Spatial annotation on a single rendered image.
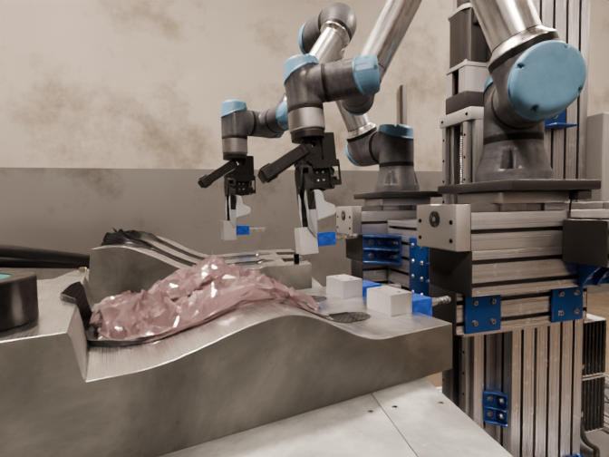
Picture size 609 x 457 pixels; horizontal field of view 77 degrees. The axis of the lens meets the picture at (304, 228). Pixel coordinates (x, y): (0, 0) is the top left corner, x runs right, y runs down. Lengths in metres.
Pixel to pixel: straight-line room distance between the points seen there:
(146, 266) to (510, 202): 0.69
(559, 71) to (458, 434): 0.60
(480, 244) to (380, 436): 0.52
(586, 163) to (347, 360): 1.05
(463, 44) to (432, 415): 1.01
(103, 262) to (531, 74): 0.78
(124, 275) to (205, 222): 2.37
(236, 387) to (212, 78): 2.98
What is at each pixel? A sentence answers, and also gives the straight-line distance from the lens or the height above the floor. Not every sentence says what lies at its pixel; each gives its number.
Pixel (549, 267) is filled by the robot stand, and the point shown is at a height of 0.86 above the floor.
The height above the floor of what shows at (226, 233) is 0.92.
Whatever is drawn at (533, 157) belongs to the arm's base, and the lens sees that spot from 0.90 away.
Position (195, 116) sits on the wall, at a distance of 3.15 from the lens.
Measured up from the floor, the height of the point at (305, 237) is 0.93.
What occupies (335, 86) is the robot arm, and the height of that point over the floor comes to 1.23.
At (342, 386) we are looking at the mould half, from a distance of 0.41.
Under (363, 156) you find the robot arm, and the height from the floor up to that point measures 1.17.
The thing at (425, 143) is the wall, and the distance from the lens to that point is 3.74.
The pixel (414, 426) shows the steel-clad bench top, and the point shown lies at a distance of 0.39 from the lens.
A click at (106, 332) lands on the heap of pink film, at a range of 0.43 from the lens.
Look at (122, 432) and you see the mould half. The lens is 0.35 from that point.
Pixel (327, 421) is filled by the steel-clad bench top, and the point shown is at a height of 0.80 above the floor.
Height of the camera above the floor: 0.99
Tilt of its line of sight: 3 degrees down
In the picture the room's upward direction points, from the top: 1 degrees counter-clockwise
